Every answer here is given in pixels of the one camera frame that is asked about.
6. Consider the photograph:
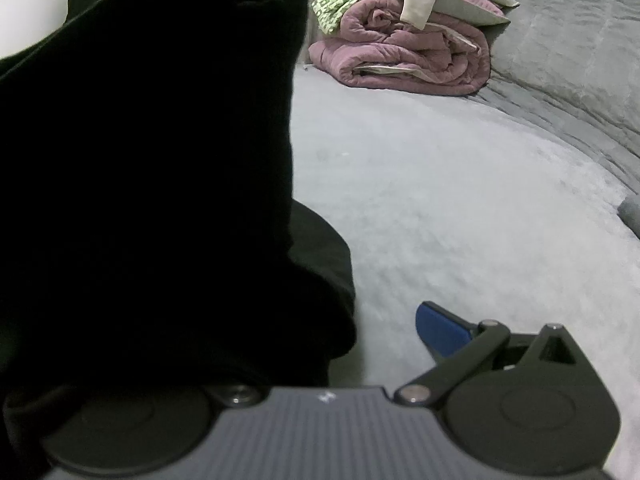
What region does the black short-sleeved dress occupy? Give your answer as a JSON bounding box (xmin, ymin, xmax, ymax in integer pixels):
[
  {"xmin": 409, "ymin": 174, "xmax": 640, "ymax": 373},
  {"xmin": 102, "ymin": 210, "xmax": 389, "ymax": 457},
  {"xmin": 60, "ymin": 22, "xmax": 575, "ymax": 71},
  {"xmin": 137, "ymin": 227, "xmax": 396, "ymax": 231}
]
[{"xmin": 0, "ymin": 0, "xmax": 358, "ymax": 480}]

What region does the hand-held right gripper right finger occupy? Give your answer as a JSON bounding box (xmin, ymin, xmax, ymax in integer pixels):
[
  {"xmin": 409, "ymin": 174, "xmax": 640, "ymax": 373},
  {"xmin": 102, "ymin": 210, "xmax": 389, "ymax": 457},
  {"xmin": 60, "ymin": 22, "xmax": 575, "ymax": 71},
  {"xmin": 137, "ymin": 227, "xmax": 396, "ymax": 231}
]
[{"xmin": 394, "ymin": 301, "xmax": 596, "ymax": 407}]

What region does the grey bed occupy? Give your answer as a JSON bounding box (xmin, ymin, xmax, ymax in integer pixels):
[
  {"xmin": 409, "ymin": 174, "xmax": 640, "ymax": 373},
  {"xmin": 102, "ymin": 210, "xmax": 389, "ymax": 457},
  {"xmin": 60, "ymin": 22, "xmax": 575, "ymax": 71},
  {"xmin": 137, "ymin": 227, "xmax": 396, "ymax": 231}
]
[{"xmin": 287, "ymin": 62, "xmax": 640, "ymax": 480}]

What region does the small grey cloth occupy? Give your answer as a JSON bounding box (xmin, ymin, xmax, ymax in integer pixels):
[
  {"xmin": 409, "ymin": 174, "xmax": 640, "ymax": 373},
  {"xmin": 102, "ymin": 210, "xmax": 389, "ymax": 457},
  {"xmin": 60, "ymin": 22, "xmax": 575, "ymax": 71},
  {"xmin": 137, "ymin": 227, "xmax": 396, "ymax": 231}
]
[{"xmin": 617, "ymin": 199, "xmax": 640, "ymax": 237}]

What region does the pink folded quilt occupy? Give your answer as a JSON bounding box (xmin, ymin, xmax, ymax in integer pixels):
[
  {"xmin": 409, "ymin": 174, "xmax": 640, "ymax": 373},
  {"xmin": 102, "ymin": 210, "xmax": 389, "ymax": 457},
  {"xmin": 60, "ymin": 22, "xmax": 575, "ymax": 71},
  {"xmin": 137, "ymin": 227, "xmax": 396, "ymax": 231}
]
[{"xmin": 308, "ymin": 0, "xmax": 493, "ymax": 97}]

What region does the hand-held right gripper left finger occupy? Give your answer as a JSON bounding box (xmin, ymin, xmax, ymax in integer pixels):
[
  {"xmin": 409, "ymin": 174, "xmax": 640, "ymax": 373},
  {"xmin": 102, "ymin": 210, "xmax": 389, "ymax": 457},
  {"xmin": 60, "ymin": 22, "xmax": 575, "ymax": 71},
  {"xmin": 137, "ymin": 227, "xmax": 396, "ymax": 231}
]
[{"xmin": 202, "ymin": 382, "xmax": 264, "ymax": 409}]

